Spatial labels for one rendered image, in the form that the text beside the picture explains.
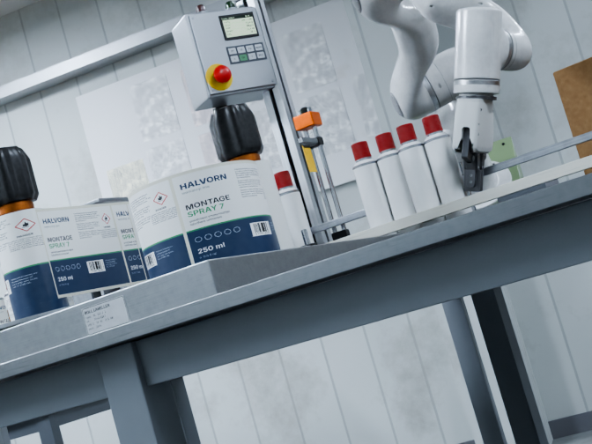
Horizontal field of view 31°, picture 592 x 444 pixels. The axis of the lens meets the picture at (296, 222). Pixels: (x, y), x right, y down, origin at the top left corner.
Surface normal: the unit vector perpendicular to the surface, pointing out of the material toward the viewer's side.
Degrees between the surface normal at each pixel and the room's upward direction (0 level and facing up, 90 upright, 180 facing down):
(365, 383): 90
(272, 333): 90
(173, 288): 90
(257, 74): 90
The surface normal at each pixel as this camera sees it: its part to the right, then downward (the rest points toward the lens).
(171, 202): -0.29, -0.02
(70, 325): -0.48, 0.04
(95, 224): 0.78, -0.29
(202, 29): 0.41, -0.21
